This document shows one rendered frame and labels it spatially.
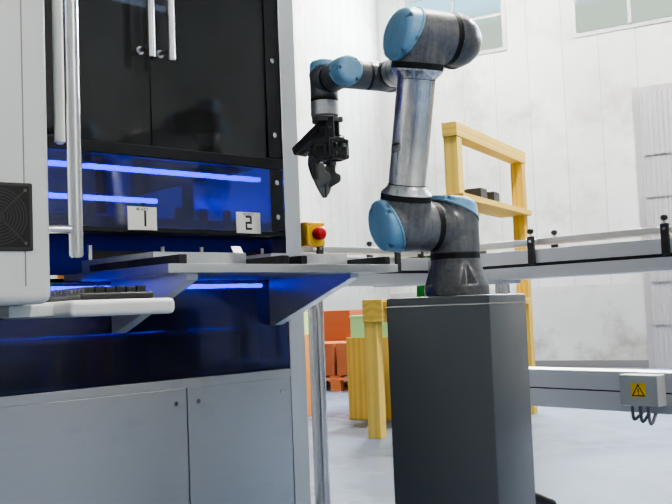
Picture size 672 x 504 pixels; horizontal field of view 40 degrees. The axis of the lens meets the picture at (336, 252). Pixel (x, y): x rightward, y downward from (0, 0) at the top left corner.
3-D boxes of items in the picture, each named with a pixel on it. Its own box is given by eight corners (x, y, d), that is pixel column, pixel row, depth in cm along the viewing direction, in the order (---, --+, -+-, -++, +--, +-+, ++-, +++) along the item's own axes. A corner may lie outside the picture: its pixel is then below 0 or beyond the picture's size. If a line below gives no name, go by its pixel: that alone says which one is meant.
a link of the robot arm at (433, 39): (444, 256, 208) (467, 10, 199) (386, 257, 201) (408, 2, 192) (416, 247, 218) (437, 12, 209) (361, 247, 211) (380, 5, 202)
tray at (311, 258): (195, 274, 254) (194, 261, 254) (268, 273, 271) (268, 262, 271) (271, 267, 229) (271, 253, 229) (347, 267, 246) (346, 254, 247)
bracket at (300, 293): (269, 325, 260) (268, 279, 261) (278, 324, 262) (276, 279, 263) (352, 323, 235) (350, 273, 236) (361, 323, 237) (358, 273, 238)
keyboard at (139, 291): (16, 305, 195) (16, 293, 195) (80, 303, 203) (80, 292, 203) (80, 299, 162) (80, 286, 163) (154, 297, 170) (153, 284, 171)
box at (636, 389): (620, 405, 267) (618, 374, 268) (629, 403, 271) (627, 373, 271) (658, 407, 259) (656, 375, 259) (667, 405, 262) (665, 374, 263)
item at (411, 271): (282, 286, 276) (281, 234, 277) (251, 288, 288) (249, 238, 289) (433, 283, 323) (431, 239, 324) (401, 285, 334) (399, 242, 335)
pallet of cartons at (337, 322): (343, 379, 971) (340, 310, 975) (427, 379, 923) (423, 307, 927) (276, 391, 860) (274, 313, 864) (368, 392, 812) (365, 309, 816)
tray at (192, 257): (81, 274, 231) (81, 261, 231) (170, 274, 248) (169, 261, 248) (153, 267, 206) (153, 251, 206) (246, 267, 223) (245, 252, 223)
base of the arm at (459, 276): (499, 294, 217) (496, 252, 217) (475, 294, 203) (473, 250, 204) (440, 296, 224) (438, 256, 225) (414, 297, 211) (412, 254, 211)
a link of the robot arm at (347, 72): (375, 55, 235) (355, 66, 245) (336, 51, 230) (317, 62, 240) (376, 85, 235) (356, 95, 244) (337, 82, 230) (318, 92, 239)
